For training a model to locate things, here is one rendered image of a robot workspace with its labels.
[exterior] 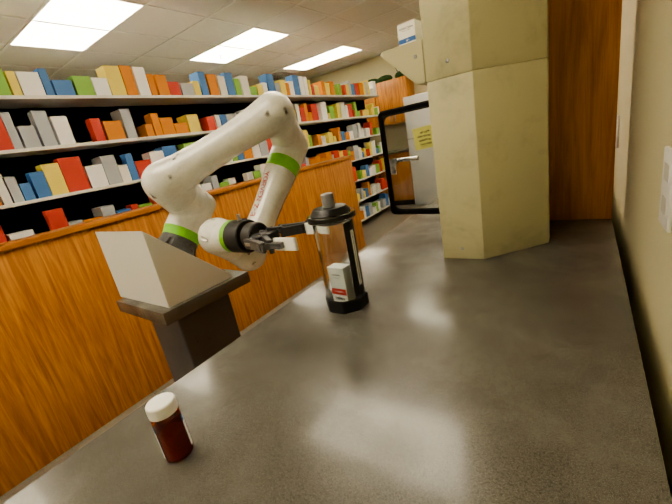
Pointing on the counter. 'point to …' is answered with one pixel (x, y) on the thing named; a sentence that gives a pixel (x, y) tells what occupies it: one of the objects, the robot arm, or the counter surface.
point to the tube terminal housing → (489, 122)
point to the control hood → (409, 61)
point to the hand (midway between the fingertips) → (307, 235)
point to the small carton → (409, 31)
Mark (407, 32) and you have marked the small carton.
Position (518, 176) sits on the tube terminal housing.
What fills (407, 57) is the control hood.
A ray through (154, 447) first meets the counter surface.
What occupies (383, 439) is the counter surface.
